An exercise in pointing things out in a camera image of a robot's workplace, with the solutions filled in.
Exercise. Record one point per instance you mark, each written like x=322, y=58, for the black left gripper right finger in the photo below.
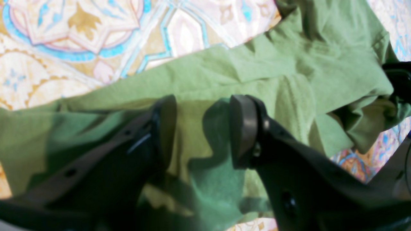
x=309, y=192

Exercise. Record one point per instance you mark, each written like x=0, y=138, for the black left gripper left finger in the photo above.
x=99, y=190

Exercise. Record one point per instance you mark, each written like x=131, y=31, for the olive green t-shirt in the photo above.
x=318, y=72

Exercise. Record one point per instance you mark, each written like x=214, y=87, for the patterned tile tablecloth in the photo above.
x=59, y=49

